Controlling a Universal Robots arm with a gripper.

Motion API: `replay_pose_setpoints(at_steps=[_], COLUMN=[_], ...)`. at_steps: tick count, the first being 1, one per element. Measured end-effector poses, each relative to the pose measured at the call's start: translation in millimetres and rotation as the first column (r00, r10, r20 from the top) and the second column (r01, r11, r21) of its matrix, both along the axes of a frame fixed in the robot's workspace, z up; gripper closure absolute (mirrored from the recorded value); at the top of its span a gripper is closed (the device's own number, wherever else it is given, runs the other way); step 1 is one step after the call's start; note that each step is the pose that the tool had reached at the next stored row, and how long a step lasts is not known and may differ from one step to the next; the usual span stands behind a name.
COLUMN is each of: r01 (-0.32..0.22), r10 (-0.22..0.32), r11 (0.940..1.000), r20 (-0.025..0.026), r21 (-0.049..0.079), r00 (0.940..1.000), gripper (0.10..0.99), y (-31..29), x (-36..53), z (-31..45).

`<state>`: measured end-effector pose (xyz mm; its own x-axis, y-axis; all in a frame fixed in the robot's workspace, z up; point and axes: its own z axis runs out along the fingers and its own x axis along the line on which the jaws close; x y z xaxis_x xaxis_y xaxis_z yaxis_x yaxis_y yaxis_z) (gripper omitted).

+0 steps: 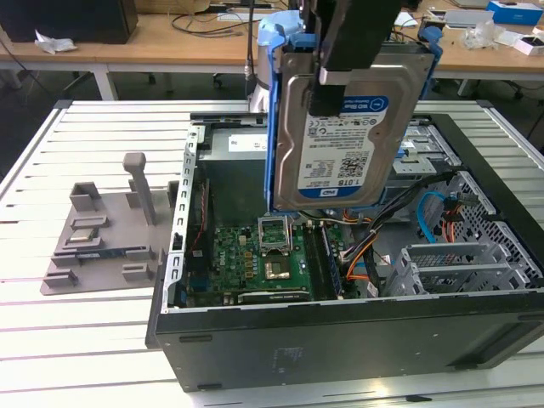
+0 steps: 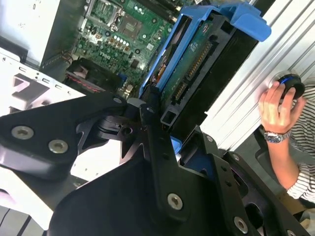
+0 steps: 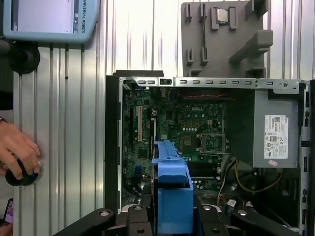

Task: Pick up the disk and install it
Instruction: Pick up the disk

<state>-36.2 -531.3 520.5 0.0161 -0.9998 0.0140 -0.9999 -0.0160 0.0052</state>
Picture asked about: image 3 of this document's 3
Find person's hand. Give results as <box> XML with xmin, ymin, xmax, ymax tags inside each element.
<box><xmin>0</xmin><ymin>121</ymin><xmax>42</xmax><ymax>181</ymax></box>

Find smartphone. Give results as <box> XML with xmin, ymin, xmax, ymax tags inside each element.
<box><xmin>0</xmin><ymin>198</ymin><xmax>15</xmax><ymax>226</ymax></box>

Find grey wire bundle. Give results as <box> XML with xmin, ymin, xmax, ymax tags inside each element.
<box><xmin>218</xmin><ymin>157</ymin><xmax>235</xmax><ymax>205</ymax></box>

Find black RAM slot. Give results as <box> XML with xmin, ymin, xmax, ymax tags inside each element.
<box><xmin>190</xmin><ymin>162</ymin><xmax>221</xmax><ymax>173</ymax></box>

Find CPU socket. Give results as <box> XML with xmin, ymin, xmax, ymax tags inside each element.
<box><xmin>179</xmin><ymin>134</ymin><xmax>200</xmax><ymax>154</ymax></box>

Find green motherboard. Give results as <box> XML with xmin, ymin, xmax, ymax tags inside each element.
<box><xmin>122</xmin><ymin>89</ymin><xmax>231</xmax><ymax>192</ymax></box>

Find hard disk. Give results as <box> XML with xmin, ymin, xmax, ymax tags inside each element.
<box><xmin>151</xmin><ymin>139</ymin><xmax>195</xmax><ymax>234</ymax></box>

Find white expansion slot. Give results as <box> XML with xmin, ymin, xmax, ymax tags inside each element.
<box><xmin>137</xmin><ymin>105</ymin><xmax>144</xmax><ymax>143</ymax></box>

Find metal socket cover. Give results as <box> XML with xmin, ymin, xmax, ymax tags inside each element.
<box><xmin>198</xmin><ymin>133</ymin><xmax>230</xmax><ymax>155</ymax></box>

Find grey parts rack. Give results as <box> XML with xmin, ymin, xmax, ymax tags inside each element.
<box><xmin>181</xmin><ymin>0</ymin><xmax>274</xmax><ymax>78</ymax></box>

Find round black tool blue ring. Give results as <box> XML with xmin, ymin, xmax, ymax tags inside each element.
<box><xmin>5</xmin><ymin>159</ymin><xmax>44</xmax><ymax>187</ymax></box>

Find silver CPU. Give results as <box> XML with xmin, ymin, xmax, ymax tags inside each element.
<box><xmin>216</xmin><ymin>8</ymin><xmax>230</xmax><ymax>25</ymax></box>

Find black PC case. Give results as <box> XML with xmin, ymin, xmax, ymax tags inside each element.
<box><xmin>104</xmin><ymin>70</ymin><xmax>315</xmax><ymax>236</ymax></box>

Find grey power supply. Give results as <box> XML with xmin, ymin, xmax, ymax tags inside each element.
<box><xmin>253</xmin><ymin>88</ymin><xmax>301</xmax><ymax>169</ymax></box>

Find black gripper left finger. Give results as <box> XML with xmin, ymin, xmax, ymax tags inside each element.
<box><xmin>51</xmin><ymin>203</ymin><xmax>155</xmax><ymax>236</ymax></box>

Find black round knob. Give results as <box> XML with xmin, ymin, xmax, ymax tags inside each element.
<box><xmin>0</xmin><ymin>39</ymin><xmax>41</xmax><ymax>75</ymax></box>

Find red black twisted wire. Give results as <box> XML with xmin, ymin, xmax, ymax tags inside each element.
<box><xmin>180</xmin><ymin>92</ymin><xmax>230</xmax><ymax>99</ymax></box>

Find pale blue teach pendant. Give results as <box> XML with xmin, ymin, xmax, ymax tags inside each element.
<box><xmin>3</xmin><ymin>0</ymin><xmax>101</xmax><ymax>44</ymax></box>

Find yellow wire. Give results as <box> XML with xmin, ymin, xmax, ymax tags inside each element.
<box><xmin>235</xmin><ymin>159</ymin><xmax>283</xmax><ymax>193</ymax></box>

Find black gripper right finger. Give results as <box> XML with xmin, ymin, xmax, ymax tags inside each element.
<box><xmin>196</xmin><ymin>203</ymin><xmax>297</xmax><ymax>236</ymax></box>

